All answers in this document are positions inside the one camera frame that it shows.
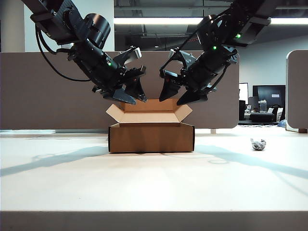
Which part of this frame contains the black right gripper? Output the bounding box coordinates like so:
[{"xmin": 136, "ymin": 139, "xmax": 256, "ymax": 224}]
[{"xmin": 158, "ymin": 45, "xmax": 239, "ymax": 106}]

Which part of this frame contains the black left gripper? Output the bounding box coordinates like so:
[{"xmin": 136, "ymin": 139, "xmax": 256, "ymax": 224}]
[{"xmin": 68, "ymin": 41, "xmax": 148, "ymax": 105}]

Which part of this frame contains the paper ball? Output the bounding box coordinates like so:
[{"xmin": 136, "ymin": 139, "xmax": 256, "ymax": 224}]
[{"xmin": 250, "ymin": 138, "xmax": 268, "ymax": 151}]

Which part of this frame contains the open brown cardboard box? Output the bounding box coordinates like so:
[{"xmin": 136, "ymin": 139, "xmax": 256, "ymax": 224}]
[{"xmin": 105, "ymin": 98, "xmax": 195, "ymax": 154}]

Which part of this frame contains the white standing board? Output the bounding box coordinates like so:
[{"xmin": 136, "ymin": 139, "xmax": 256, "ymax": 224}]
[{"xmin": 239, "ymin": 82, "xmax": 249, "ymax": 102}]

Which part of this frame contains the long ceiling light strip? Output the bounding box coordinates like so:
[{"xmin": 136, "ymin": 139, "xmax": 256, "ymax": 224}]
[{"xmin": 113, "ymin": 17, "xmax": 308, "ymax": 25}]

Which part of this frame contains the black sofa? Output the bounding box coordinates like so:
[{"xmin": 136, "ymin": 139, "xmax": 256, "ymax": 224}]
[{"xmin": 249, "ymin": 113, "xmax": 276, "ymax": 123}]

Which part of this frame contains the large black display screen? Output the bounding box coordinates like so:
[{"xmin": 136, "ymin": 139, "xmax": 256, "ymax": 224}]
[{"xmin": 252, "ymin": 85, "xmax": 286, "ymax": 108}]

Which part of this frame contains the wide brown desk divider panel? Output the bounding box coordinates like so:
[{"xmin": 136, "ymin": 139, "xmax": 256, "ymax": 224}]
[{"xmin": 0, "ymin": 50, "xmax": 240, "ymax": 131}]

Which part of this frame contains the narrow brown desk divider panel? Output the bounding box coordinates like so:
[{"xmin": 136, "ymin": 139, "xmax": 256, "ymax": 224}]
[{"xmin": 285, "ymin": 50, "xmax": 308, "ymax": 132}]

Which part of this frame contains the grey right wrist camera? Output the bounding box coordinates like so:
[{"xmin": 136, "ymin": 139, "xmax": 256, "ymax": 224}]
[{"xmin": 168, "ymin": 49, "xmax": 197, "ymax": 71}]

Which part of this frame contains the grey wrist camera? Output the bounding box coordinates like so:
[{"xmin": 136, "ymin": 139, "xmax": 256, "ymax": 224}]
[
  {"xmin": 168, "ymin": 49, "xmax": 197, "ymax": 71},
  {"xmin": 113, "ymin": 46, "xmax": 142, "ymax": 70}
]

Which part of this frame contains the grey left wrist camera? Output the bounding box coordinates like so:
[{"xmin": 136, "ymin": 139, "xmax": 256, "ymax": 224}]
[{"xmin": 113, "ymin": 46, "xmax": 142, "ymax": 70}]

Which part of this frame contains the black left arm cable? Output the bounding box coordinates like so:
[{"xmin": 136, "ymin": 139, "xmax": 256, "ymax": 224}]
[{"xmin": 35, "ymin": 24, "xmax": 92, "ymax": 82}]

